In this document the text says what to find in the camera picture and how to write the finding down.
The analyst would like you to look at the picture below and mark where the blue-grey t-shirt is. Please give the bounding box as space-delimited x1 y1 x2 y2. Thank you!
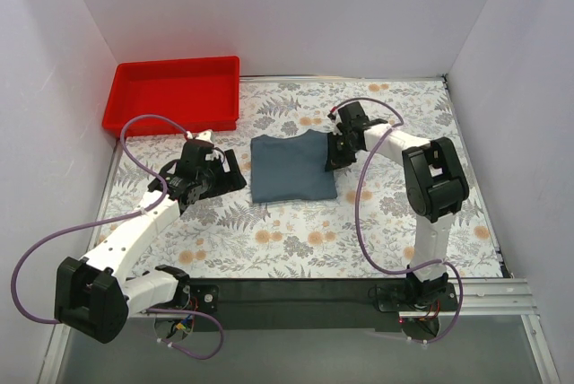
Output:
250 130 337 204

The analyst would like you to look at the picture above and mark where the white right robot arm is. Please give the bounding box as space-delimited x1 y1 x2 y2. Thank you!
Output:
326 98 470 306

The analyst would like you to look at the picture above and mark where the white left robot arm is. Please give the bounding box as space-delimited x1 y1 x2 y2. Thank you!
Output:
55 139 247 344

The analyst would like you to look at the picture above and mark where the red plastic tray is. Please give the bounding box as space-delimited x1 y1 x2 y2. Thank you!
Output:
101 56 240 137

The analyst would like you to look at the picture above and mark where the floral patterned table mat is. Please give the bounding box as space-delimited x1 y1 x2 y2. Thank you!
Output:
89 80 503 281

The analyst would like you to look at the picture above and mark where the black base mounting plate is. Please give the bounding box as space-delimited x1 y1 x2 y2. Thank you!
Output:
153 278 458 332

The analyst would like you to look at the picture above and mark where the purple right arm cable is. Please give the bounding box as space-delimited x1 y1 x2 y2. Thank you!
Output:
353 97 464 345

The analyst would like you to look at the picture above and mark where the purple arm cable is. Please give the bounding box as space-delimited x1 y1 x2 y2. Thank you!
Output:
11 114 225 361
353 97 464 345

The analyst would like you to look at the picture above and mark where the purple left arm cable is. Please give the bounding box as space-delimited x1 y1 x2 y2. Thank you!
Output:
11 114 225 361

